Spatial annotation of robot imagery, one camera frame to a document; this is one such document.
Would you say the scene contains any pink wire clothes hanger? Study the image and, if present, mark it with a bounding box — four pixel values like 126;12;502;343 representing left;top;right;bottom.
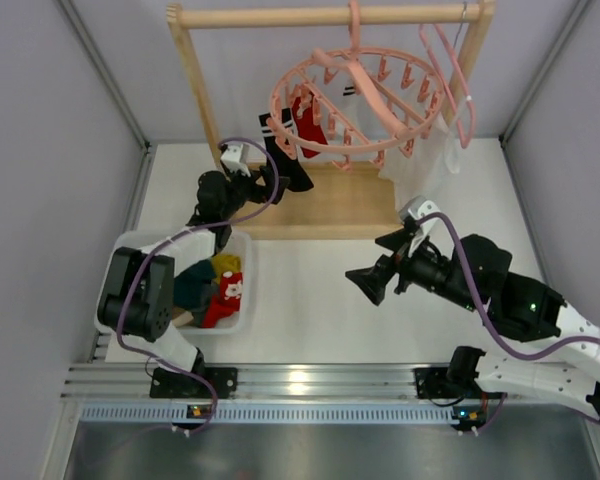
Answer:
418;4;477;150

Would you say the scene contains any black striped sock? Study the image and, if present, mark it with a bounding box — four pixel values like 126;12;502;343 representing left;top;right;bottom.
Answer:
258;113;314;193

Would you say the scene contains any red sock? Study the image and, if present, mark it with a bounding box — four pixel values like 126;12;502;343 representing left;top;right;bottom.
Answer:
201;271;243;329
292;93;327;145

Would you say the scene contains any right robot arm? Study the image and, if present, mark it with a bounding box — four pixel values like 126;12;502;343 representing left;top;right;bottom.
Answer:
345;227;600;424

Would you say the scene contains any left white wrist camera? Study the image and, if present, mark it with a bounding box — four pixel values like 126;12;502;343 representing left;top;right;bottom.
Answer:
220;143;251;177

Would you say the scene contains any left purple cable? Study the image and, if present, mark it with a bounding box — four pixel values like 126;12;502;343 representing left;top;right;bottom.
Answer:
115;137;281;436

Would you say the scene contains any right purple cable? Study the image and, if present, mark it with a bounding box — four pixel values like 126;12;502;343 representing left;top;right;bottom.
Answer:
419;212;600;436

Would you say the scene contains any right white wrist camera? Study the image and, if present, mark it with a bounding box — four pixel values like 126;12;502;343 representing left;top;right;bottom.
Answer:
398;195;440;257

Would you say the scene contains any dark teal sock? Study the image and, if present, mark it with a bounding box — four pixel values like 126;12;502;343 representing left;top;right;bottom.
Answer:
173;260;217;312

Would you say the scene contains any brown striped sock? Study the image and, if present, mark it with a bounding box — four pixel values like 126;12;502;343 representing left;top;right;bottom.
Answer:
171;310;194;328

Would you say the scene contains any white sock with stripes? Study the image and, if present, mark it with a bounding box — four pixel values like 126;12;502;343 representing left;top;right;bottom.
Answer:
341;79;361;125

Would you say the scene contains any white plastic basket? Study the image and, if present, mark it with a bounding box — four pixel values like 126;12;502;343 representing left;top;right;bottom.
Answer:
108;228;254;336

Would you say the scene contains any aluminium mounting rail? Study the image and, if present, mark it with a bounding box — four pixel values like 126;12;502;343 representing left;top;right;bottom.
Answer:
61;363;450;400

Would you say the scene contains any yellow sock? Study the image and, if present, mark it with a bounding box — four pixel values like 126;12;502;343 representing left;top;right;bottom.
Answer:
210;253;242;277

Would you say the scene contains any pink round clip hanger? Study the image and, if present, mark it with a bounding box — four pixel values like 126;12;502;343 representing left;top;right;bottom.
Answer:
260;1;451;170

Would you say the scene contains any purple cable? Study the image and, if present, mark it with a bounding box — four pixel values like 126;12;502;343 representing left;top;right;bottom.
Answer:
419;212;600;436
115;137;281;436

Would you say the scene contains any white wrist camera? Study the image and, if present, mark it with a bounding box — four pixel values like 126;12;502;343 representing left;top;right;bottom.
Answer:
398;195;440;257
220;143;251;177

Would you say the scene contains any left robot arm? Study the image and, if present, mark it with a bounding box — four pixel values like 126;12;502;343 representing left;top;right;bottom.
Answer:
96;165;290;399

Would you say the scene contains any white cloth garment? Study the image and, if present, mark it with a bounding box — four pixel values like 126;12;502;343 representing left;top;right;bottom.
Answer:
379;118;460;211

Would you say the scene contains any white slotted cable duct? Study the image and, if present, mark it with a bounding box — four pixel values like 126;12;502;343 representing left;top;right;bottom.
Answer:
80;402;479;425

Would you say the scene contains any wooden clothes rack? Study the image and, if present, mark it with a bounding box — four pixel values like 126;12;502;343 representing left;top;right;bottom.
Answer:
166;1;495;240

